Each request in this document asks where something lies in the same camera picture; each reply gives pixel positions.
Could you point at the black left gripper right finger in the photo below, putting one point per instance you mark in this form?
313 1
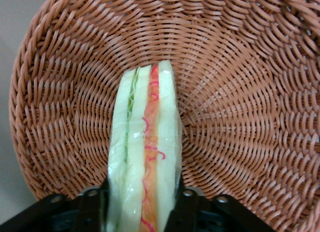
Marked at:
212 214

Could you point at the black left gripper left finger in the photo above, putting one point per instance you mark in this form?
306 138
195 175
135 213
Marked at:
62 214

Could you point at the triangular sandwich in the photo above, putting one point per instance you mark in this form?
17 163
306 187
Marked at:
145 146

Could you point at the brown round wicker basket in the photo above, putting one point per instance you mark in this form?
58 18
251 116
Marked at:
237 104

